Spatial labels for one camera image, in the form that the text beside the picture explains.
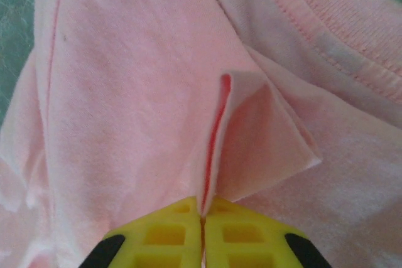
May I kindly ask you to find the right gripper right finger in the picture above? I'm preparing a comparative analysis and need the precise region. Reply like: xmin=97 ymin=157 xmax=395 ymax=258
xmin=202 ymin=196 xmax=331 ymax=268

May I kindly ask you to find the pink t-shirt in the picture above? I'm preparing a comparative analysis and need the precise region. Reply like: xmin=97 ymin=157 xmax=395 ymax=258
xmin=0 ymin=0 xmax=402 ymax=268

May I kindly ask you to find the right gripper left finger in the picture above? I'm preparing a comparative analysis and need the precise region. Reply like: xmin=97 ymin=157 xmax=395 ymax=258
xmin=78 ymin=195 xmax=202 ymax=268

